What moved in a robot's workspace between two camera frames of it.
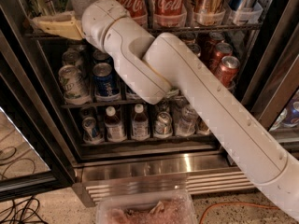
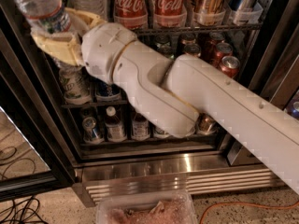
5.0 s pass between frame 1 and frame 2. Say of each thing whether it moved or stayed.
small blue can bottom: stayed
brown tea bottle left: stayed
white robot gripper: moved
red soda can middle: stayed
